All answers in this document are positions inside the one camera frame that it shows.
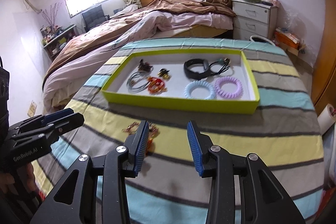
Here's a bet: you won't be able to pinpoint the left hand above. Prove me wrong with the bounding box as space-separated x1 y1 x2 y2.
0 163 37 194

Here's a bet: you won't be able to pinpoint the brown pink duvet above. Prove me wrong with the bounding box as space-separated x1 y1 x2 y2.
43 0 236 111

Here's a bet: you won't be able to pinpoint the black wristband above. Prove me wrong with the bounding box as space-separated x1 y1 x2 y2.
183 59 211 80

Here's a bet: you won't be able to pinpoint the pink flower branches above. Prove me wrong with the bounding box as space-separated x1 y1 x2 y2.
41 2 62 28

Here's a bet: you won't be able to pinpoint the purple spiral hair tie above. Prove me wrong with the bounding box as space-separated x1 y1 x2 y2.
213 76 244 101

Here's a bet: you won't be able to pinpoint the brown claw hair clip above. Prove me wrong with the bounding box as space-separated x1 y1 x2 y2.
138 59 153 73

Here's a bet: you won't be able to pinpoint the black gold hair clip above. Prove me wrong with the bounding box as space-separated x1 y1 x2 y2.
158 68 171 80

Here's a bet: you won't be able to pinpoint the cardboard box with books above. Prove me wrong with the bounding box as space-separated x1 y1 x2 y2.
274 28 306 56

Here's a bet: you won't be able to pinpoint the black cord hair tie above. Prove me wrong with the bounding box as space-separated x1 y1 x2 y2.
207 57 233 77

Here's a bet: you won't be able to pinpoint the white paper roll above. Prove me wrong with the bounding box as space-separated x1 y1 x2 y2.
318 104 335 135

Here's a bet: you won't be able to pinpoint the white black waste bin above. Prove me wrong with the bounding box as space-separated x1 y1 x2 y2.
249 35 276 46

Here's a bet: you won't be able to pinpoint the red gold knot ornament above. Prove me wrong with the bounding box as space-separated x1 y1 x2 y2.
147 77 167 94

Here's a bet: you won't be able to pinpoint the striped bed sheet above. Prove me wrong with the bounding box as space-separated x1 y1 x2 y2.
33 39 325 223

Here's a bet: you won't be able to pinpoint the black office chair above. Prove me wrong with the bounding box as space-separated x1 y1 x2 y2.
81 5 110 32

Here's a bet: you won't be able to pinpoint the grey cord bracelet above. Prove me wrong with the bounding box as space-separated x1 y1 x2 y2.
126 70 152 94

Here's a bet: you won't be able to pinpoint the large wooden wardrobe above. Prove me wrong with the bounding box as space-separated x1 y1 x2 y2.
311 0 336 114

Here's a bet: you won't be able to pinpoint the white bedside drawer cabinet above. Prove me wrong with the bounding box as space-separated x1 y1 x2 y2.
232 0 278 40

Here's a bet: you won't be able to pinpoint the lime green shallow box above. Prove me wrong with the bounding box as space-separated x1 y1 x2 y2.
101 48 260 114

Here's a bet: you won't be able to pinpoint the blue spiral hair tie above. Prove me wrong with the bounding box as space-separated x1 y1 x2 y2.
183 79 217 101

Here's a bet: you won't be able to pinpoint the low desk shelf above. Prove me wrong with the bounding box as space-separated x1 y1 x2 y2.
43 24 78 61

